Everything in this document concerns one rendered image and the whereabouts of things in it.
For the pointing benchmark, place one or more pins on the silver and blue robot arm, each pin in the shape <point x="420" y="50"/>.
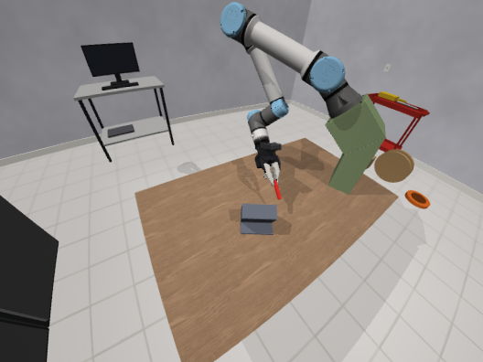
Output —
<point x="325" y="72"/>

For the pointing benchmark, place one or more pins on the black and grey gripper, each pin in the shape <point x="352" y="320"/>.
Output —
<point x="266" y="159"/>

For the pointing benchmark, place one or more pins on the dark grey sloped panel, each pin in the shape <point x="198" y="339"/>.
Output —
<point x="264" y="213"/>

